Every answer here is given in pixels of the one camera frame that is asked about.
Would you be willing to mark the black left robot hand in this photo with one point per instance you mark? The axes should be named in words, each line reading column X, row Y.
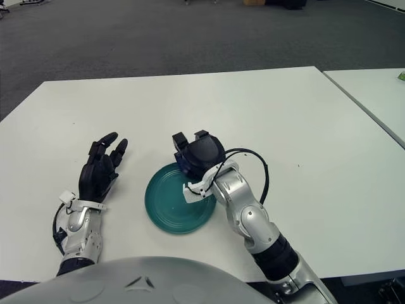
column 95, row 180

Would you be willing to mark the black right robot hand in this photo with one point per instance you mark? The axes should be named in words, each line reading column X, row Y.
column 202, row 155

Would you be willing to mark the round green plate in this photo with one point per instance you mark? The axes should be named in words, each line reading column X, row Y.
column 171, row 206

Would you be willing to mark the grey robot torso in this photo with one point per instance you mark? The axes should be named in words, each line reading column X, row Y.
column 126, row 285

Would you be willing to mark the brown cardboard box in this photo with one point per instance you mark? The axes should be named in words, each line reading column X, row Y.
column 253, row 2

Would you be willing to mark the white neighbouring table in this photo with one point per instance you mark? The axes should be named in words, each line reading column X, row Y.
column 376, row 92

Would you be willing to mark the grey office chair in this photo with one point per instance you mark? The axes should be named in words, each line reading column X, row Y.
column 3, row 11

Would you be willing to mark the small green packet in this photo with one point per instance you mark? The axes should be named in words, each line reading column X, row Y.
column 402, row 76

